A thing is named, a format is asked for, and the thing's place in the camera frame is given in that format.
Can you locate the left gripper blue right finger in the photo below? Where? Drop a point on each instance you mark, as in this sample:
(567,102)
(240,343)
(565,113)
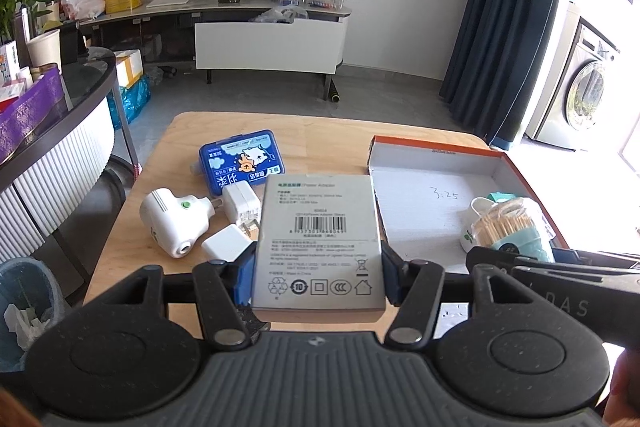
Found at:
(397,275)

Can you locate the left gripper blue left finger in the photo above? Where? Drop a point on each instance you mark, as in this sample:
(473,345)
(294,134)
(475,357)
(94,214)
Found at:
(238,277)

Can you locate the white power adapter box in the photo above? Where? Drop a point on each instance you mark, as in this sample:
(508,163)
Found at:
(319,245)

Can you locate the light blue toothpick jar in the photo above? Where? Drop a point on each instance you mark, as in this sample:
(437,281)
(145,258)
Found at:
(527,243)

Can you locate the blue plastic case cartoon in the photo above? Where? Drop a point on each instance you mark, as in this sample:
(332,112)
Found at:
(249,157)

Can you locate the white usb charger cube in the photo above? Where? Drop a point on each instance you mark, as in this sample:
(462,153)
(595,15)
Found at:
(241,205)

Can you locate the white plug socket green button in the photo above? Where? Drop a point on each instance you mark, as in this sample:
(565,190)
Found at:
(478,208)

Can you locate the person's right hand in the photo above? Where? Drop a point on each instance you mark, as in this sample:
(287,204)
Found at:
(618,410)

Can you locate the person's left hand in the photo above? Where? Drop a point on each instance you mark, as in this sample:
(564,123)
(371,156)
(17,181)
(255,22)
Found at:
(13,413)

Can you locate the teal white small carton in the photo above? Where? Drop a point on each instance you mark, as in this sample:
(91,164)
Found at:
(505,197)

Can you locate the orange white cardboard box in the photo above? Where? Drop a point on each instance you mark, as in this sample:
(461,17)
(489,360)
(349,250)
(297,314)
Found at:
(425,189)

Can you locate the silver washing machine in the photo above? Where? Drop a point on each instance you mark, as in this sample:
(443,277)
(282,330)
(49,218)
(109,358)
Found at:
(571,104)

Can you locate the black roll on floor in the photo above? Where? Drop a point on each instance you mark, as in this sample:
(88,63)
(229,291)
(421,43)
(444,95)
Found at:
(330,91)

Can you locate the blue plastic bag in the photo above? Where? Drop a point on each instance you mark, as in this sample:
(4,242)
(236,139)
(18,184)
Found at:
(134,100)

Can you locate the blue trash bin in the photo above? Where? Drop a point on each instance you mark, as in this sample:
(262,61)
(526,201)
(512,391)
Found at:
(31,303)

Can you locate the curved white ribbed counter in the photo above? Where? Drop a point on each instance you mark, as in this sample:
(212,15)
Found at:
(43,184)

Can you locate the white black tv cabinet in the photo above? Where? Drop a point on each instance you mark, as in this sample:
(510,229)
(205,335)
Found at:
(213,36)

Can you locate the white yellow cardboard box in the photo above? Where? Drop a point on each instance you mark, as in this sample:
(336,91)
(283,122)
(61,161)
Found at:
(129,67)

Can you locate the purple box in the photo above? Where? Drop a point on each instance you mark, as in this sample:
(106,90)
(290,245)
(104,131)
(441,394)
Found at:
(21,118)

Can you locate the white paper cup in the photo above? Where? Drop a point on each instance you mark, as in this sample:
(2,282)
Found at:
(45,49)

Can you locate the white plastic bag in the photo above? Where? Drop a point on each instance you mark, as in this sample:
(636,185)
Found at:
(83,9)

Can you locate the dark blue curtain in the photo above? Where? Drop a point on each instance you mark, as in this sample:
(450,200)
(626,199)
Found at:
(494,66)

